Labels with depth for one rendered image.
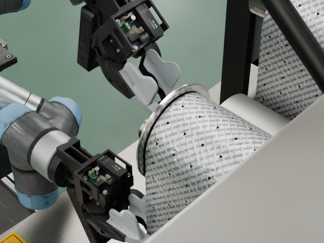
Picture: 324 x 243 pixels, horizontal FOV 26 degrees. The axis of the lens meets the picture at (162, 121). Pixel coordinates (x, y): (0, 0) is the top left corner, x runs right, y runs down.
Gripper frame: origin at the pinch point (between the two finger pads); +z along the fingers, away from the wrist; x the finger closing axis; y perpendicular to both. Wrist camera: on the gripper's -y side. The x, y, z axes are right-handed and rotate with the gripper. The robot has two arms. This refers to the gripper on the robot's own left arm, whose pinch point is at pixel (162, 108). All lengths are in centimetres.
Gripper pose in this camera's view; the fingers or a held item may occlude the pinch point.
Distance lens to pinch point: 98.8
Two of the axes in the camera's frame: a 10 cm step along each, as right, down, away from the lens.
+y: 4.7, -2.8, -8.4
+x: 6.9, -4.8, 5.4
